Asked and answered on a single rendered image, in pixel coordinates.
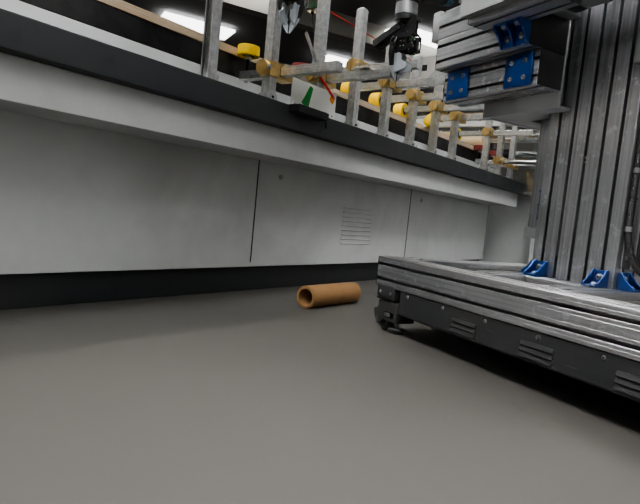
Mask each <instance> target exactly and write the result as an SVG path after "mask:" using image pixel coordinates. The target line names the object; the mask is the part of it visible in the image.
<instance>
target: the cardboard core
mask: <svg viewBox="0 0 640 504"><path fill-rule="evenodd" d="M360 296H361V289H360V287H359V285H358V284H357V283H355V282H346V283H334V284H322V285H309V286H302V287H301V288H300V289H299V290H298V292H297V301H298V304H299V305H300V306H301V307H302V308H314V307H321V306H328V305H336V304H343V303H350V302H356V301H358V300H359V298H360Z"/></svg>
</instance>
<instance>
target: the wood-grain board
mask: <svg viewBox="0 0 640 504"><path fill-rule="evenodd" d="M95 1H98V2H100V3H103V4H105V5H108V6H110V7H113V8H115V9H118V10H120V11H123V12H125V13H128V14H131V15H133V16H136V17H138V18H141V19H143V20H146V21H148V22H151V23H153V24H156V25H158V26H161V27H163V28H166V29H168V30H171V31H173V32H176V33H178V34H181V35H183V36H186V37H188V38H191V39H193V40H196V41H199V42H201V43H203V34H202V33H200V32H197V31H195V30H193V29H190V28H188V27H185V26H183V25H181V24H178V23H176V22H173V21H171V20H168V19H166V18H164V17H161V16H159V15H156V14H154V13H152V12H149V11H147V10H144V9H142V8H140V7H137V6H135V5H132V4H130V3H128V2H125V1H123V0H95ZM219 50H221V51H224V52H226V53H229V54H231V55H234V56H236V57H239V56H238V55H237V48H236V47H234V46H231V45H229V44H226V43H224V42H221V41H219ZM239 58H241V57H239ZM241 59H244V58H241ZM330 91H331V92H332V93H335V94H337V97H340V98H342V99H345V100H347V101H348V94H347V93H344V92H342V91H340V90H337V89H335V88H332V89H330ZM359 105H360V106H362V107H365V108H367V109H370V110H372V111H375V112H377V113H379V111H380V107H378V106H376V105H373V104H371V103H368V102H366V101H364V100H361V99H360V100H359ZM390 118H392V119H395V120H397V121H400V122H403V123H405V124H406V120H407V118H405V117H402V116H400V115H397V114H395V113H393V112H390ZM415 128H418V129H420V130H423V131H425V132H428V133H429V129H428V128H427V127H426V126H424V125H421V124H419V123H417V122H416V127H415ZM438 137H440V138H443V139H445V140H448V141H449V136H448V135H446V134H443V133H441V132H438ZM457 144H458V145H460V146H463V147H465V148H468V149H471V150H473V151H474V146H472V145H470V144H467V143H465V142H462V141H460V140H457Z"/></svg>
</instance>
